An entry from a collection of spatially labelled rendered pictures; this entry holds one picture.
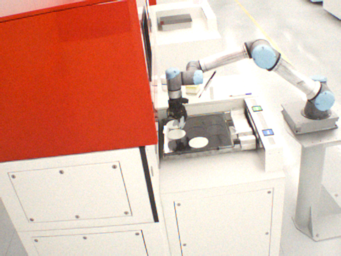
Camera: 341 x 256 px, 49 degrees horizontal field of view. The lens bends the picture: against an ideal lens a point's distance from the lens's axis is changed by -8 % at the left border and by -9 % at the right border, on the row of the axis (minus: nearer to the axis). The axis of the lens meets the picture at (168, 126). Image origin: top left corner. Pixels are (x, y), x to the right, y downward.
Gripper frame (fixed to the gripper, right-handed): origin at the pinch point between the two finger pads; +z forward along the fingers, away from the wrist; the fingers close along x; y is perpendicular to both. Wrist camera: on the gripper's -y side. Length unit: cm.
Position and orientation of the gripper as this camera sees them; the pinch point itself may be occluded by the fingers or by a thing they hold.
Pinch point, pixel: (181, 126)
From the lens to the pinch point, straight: 227.1
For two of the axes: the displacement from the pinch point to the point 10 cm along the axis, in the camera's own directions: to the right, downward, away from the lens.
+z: 1.2, 8.6, 5.0
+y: -5.0, 4.9, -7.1
